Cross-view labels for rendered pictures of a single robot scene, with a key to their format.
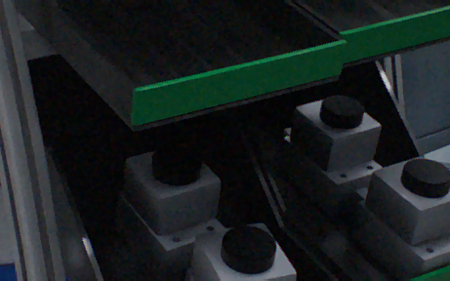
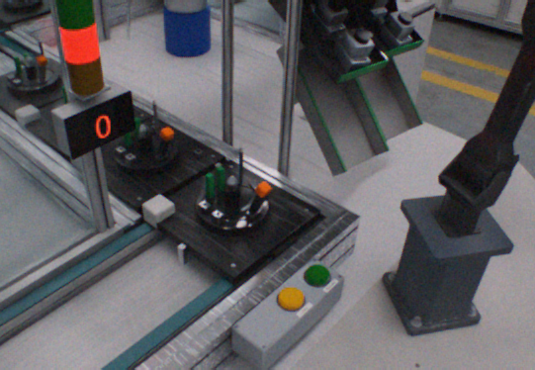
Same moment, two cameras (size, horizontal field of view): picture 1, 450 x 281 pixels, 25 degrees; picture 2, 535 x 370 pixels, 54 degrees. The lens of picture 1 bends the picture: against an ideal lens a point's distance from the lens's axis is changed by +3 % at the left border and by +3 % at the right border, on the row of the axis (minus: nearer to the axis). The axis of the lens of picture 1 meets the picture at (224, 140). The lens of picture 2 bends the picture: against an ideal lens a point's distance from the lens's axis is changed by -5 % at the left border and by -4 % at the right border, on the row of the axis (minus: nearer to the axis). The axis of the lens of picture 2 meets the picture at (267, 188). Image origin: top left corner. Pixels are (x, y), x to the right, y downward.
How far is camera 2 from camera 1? 0.53 m
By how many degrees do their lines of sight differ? 27
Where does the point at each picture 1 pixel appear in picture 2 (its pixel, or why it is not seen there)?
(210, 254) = (350, 36)
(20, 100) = not seen: outside the picture
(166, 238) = (329, 28)
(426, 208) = (404, 28)
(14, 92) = not seen: outside the picture
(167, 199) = (334, 16)
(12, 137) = not seen: outside the picture
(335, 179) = (373, 12)
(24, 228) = (294, 20)
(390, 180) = (395, 18)
